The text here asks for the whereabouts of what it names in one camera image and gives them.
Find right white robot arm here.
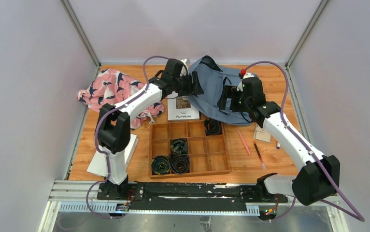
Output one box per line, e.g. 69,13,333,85
217,76,340,205

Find dark red pen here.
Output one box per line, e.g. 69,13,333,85
253,142,267,170

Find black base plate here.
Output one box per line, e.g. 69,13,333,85
96,182,288,212

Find white furniture book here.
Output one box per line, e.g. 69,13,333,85
167,94,200,121

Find aluminium rail frame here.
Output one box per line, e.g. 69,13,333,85
38,179,349,232

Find blue grey backpack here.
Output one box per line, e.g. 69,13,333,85
187,55,252,126

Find rolled green belt bottom-left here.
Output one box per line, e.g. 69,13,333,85
151,156,171,175

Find pink pen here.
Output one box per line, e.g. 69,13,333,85
237,129,251,156

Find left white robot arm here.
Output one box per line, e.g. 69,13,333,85
95,58,204,200

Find wooden compartment tray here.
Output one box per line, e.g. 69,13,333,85
149,119,230,179

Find rolled dark belt bottom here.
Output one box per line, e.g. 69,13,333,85
168,153,190,174

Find rolled green belt middle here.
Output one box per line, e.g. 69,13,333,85
170,138,189,154

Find pink patterned cloth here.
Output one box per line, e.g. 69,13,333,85
77,69,165,130

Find rolled black belt top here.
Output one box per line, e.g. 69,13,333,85
203,118,222,135

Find white paper booklet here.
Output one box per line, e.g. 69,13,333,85
87,134,139,177

